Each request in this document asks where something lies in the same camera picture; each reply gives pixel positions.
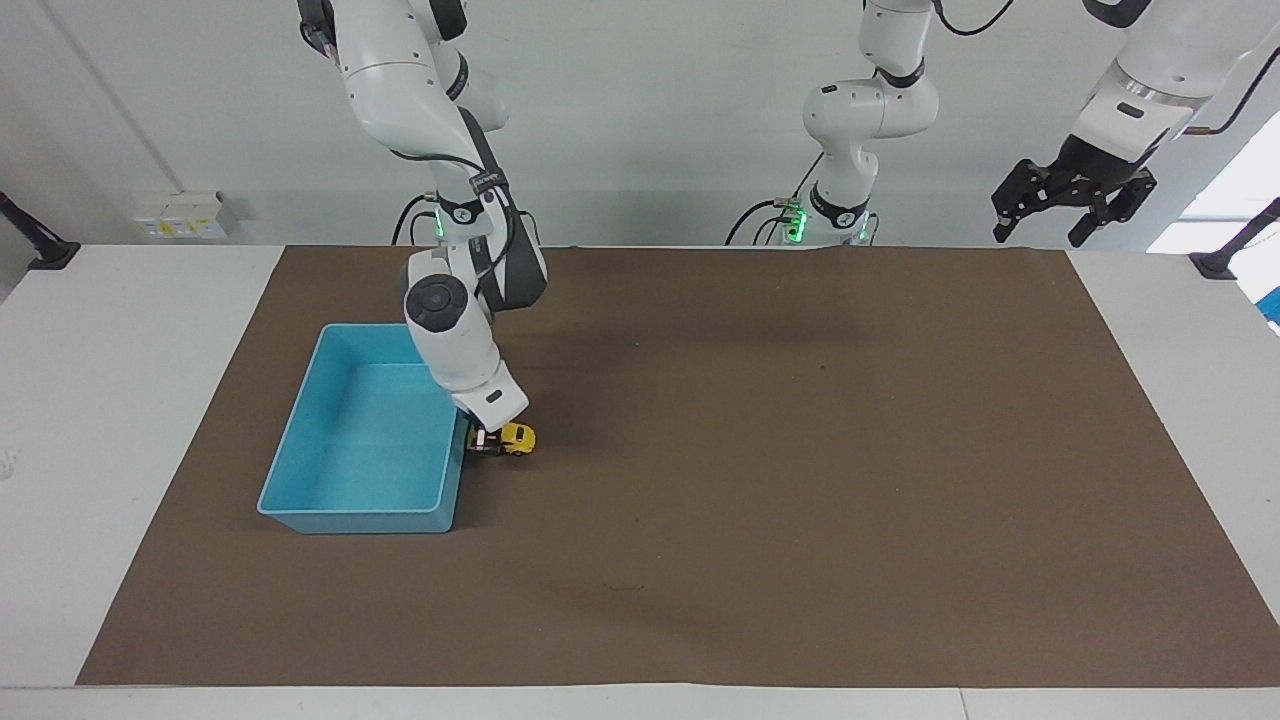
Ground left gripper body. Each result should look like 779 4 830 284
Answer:
1040 133 1147 203

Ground light blue plastic bin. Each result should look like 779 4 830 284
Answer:
257 322 472 536

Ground yellow toy beetle car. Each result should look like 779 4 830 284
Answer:
468 422 538 459

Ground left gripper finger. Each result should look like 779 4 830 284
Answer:
991 158 1053 245
1067 170 1159 249

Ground white wall socket box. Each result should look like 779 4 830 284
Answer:
129 191 238 242

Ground black cable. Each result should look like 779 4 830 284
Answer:
391 194 442 247
726 150 825 247
1188 44 1280 137
932 0 1017 38

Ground black stand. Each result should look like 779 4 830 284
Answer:
0 191 82 272
1188 197 1280 280

